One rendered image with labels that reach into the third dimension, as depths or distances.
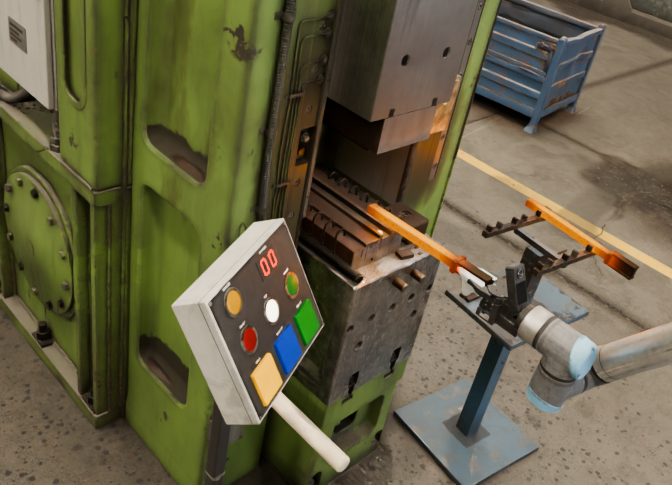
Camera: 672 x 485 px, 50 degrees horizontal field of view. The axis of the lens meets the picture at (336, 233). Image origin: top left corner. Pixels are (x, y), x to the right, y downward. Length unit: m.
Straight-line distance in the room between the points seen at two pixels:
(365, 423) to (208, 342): 1.29
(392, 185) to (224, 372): 1.02
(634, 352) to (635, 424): 1.55
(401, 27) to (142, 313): 1.21
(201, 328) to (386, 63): 0.70
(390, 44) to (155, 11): 0.58
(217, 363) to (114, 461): 1.26
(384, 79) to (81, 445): 1.64
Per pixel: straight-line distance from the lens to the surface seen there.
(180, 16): 1.82
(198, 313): 1.33
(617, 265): 2.36
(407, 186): 2.19
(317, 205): 2.02
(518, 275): 1.73
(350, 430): 2.54
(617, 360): 1.78
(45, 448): 2.65
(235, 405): 1.43
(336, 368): 2.06
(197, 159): 1.85
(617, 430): 3.21
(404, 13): 1.60
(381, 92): 1.64
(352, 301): 1.90
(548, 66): 5.42
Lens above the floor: 2.04
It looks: 33 degrees down
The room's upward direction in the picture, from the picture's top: 12 degrees clockwise
